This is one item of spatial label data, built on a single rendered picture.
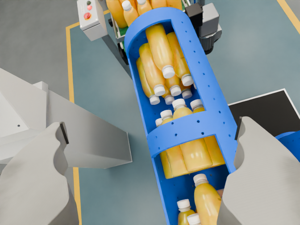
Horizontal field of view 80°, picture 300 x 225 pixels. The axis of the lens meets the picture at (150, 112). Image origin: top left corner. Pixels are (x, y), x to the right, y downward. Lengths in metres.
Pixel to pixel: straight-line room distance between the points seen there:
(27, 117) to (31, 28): 2.85
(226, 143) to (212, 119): 0.07
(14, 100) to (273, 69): 1.95
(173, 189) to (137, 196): 1.13
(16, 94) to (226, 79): 1.66
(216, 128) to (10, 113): 0.69
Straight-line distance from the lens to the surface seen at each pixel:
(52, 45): 3.05
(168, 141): 0.49
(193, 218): 0.58
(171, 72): 0.61
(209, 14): 1.19
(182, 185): 0.71
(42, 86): 0.97
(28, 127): 0.80
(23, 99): 0.83
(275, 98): 1.76
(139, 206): 1.80
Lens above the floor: 1.69
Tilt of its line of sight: 67 degrees down
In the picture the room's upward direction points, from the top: 40 degrees counter-clockwise
